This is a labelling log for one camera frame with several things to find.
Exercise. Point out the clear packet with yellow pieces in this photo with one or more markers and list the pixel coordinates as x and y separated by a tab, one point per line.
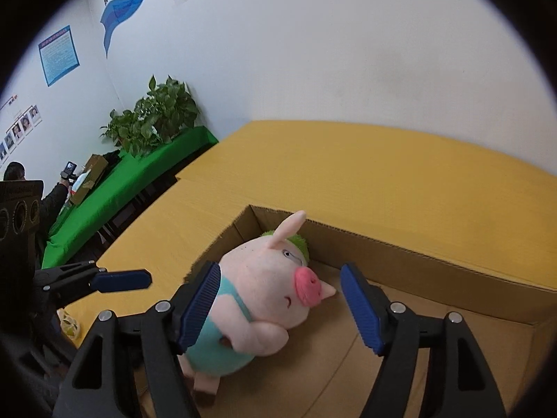
68	324

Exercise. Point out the green table cloth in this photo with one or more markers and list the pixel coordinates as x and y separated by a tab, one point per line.
130	183

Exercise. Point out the large cardboard box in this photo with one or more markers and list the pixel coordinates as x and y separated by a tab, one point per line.
435	278

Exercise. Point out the blue ribbon wall decal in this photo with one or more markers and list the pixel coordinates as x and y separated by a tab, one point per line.
124	6

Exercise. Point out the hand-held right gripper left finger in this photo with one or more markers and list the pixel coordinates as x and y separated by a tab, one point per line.
198	309

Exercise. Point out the small brown cardboard box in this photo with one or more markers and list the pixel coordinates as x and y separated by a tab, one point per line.
93	167

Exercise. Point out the blue wall poster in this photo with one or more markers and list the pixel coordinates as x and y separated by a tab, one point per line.
58	54

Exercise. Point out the pink pig plush toy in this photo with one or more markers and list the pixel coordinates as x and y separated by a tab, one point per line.
261	287

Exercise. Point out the small potted green plant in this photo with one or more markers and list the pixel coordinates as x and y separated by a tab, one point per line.
124	133

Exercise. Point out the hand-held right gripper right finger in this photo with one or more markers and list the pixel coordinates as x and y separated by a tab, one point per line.
361	309

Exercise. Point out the wall photo display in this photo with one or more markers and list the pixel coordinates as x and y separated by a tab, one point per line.
21	128

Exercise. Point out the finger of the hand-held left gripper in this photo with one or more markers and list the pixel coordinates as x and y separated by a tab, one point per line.
124	280

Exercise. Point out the large potted green plant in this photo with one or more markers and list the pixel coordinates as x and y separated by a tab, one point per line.
167	104

